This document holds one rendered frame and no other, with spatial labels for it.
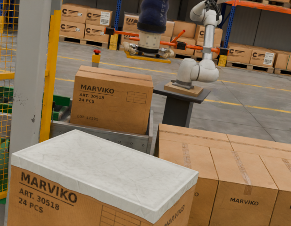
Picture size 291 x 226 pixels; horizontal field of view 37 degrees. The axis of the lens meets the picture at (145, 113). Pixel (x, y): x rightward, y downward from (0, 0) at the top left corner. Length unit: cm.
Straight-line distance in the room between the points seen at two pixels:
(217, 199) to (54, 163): 158
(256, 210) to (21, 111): 165
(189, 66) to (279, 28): 856
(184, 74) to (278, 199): 164
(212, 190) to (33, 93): 132
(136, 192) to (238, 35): 1092
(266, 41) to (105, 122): 950
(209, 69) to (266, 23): 831
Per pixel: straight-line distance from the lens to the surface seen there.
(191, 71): 414
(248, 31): 1231
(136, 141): 325
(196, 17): 443
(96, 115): 336
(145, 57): 329
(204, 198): 295
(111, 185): 150
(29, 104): 248
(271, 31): 1249
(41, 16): 237
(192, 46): 345
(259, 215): 307
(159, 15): 330
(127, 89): 329
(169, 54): 334
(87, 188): 150
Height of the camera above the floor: 171
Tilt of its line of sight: 17 degrees down
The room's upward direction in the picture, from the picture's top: 9 degrees clockwise
